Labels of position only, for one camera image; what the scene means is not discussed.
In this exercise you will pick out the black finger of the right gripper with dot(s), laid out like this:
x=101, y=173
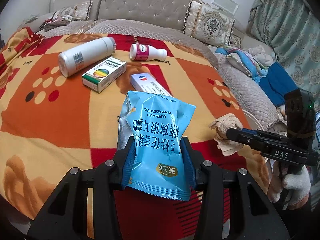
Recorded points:
x=262, y=133
x=253, y=141

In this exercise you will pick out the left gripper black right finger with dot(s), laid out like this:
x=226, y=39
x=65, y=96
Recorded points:
x=252, y=216

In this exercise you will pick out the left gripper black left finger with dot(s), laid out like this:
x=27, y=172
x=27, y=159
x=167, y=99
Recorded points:
x=64, y=214

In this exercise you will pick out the blue snack bag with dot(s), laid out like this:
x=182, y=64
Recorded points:
x=156, y=124

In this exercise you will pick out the round white trash bin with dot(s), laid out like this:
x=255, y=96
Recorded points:
x=253, y=123

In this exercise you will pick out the white gloved right hand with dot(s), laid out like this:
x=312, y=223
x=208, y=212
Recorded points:
x=298, y=183

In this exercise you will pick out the blue folded blanket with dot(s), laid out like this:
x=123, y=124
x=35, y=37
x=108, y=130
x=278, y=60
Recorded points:
x=276, y=84

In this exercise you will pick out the colourful striped cloth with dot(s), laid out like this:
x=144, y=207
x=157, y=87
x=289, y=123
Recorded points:
x=244, y=62

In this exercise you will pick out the beige crumpled clothes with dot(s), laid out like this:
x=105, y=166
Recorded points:
x=263, y=59

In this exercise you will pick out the long white toothpaste box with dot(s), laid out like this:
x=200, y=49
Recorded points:
x=145, y=82

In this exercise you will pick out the green patterned curtain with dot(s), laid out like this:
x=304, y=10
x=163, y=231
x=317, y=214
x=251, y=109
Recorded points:
x=290, y=28

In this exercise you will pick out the orange red patterned blanket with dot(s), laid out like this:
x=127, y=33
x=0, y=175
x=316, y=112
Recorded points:
x=50, y=123

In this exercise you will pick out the ornate embroidered cushion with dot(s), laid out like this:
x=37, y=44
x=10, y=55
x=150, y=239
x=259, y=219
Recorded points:
x=208, y=25

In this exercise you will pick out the pink white yogurt bottle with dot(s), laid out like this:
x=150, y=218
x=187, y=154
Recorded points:
x=141, y=52

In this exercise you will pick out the white thermos bottle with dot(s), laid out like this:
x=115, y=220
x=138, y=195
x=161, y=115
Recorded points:
x=75, y=59

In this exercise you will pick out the beige tufted sofa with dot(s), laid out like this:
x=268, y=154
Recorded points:
x=164, y=20

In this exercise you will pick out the small sofa cushion left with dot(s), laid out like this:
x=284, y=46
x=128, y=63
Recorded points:
x=78, y=12

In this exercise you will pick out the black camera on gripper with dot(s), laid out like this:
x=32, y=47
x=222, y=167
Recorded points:
x=300, y=112

